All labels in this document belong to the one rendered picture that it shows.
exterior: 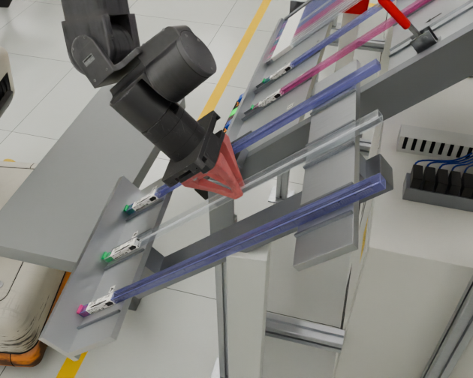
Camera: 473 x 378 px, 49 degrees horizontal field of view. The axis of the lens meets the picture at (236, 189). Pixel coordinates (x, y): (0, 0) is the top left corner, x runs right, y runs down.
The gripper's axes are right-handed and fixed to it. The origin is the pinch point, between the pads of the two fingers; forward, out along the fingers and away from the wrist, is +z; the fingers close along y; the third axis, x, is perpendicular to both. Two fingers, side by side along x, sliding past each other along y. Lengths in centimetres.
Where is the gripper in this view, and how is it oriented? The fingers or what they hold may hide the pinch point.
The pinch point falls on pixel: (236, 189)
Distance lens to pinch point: 69.9
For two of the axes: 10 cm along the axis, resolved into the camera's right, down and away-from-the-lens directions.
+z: 6.6, 6.1, 4.4
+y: 1.7, -6.9, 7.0
